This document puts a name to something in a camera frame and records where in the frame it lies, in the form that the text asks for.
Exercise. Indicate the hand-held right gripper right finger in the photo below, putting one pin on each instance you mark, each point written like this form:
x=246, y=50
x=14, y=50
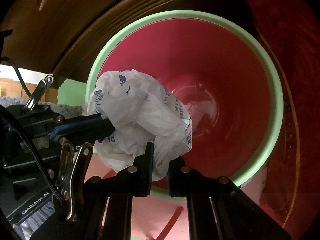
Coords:
x=170, y=180

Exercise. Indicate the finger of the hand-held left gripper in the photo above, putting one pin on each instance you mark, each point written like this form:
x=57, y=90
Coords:
x=95, y=131
x=82, y=120

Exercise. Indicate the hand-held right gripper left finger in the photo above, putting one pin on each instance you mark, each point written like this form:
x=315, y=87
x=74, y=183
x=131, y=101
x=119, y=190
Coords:
x=150, y=170

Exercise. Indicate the white printed plastic bag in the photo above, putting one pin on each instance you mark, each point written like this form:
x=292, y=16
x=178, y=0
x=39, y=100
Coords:
x=142, y=120

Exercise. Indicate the green rimmed red bin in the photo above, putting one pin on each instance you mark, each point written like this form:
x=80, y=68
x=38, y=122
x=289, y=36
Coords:
x=200, y=55

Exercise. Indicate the person's left forearm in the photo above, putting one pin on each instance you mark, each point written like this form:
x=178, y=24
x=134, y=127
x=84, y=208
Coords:
x=70, y=108

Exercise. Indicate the green floor mat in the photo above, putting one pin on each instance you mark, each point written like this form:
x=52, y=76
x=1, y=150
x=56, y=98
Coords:
x=71, y=92

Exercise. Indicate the cardboard box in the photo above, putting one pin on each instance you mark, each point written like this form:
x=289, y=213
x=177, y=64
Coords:
x=10, y=86

